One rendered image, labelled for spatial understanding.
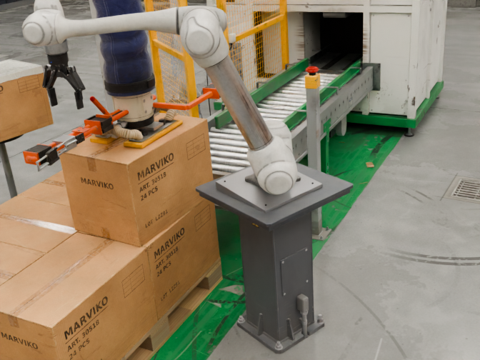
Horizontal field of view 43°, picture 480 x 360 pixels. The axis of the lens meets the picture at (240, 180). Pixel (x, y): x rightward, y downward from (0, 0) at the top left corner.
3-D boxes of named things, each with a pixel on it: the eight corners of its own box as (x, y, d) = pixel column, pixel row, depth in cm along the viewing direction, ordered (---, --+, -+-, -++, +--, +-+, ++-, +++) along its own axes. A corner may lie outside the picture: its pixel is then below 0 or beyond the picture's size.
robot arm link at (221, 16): (178, -1, 230) (176, 8, 218) (226, -1, 230) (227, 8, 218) (180, 34, 236) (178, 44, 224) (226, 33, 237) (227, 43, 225)
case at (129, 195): (153, 180, 333) (143, 110, 316) (214, 192, 313) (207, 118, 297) (74, 229, 287) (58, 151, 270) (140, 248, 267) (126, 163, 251)
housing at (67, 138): (65, 144, 248) (63, 134, 246) (78, 146, 245) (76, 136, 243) (53, 151, 242) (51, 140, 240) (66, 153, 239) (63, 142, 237)
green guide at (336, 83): (357, 70, 505) (357, 59, 502) (369, 71, 501) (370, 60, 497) (279, 136, 378) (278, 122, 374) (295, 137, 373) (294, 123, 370)
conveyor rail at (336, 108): (367, 88, 508) (367, 66, 500) (373, 88, 506) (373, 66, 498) (241, 209, 324) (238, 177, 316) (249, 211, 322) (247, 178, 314)
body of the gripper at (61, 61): (71, 51, 233) (76, 74, 236) (55, 50, 236) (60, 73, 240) (58, 56, 227) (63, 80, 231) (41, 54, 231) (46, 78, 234)
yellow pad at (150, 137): (166, 121, 296) (164, 111, 294) (183, 123, 292) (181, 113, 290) (123, 146, 269) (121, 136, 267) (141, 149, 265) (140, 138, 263)
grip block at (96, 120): (97, 126, 266) (95, 113, 264) (115, 128, 262) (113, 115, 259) (84, 133, 259) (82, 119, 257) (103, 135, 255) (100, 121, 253)
